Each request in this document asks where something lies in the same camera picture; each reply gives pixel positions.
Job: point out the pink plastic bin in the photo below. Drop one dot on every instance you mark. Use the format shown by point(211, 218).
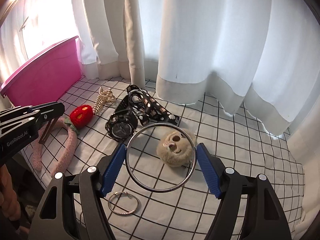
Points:
point(46, 76)

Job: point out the pearl hair claw clip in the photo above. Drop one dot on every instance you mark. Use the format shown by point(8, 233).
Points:
point(104, 97)

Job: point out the pink fuzzy flower headband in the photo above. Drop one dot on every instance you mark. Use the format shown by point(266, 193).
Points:
point(77, 120)

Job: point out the large silver bangle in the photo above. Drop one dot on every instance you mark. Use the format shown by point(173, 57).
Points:
point(130, 170)

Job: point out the white grid bedsheet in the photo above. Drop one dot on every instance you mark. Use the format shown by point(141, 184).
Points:
point(239, 140)

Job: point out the white curtain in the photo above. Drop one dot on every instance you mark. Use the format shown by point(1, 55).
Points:
point(263, 54)

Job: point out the beige plush sloth face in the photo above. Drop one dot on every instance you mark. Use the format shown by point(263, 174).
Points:
point(174, 149)

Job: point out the brown curved hair stick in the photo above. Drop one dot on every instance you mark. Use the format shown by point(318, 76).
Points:
point(46, 133)

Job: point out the person's left hand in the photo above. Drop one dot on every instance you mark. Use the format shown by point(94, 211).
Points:
point(9, 204)

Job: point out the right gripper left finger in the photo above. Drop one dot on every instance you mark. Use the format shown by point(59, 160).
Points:
point(71, 206)

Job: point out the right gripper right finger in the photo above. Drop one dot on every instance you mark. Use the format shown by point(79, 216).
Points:
point(264, 217)

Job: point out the black digital wristwatch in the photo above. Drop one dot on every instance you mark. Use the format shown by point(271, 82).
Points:
point(123, 122)

